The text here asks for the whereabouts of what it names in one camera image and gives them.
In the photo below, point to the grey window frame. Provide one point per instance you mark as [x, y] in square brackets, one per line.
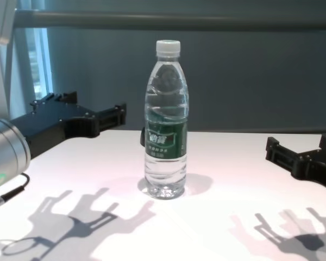
[19, 81]

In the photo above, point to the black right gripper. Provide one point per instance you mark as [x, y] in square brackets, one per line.
[318, 168]

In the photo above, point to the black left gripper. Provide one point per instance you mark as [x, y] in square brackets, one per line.
[46, 125]

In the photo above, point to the clear water bottle green label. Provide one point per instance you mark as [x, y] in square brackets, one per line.
[165, 146]

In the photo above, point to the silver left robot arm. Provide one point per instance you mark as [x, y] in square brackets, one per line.
[8, 152]

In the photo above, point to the window glass strip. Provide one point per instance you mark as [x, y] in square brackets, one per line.
[40, 68]

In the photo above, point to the small dark object behind bottle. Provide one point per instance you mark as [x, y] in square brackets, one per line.
[142, 137]

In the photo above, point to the grey horizontal handrail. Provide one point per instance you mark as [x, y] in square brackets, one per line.
[152, 20]

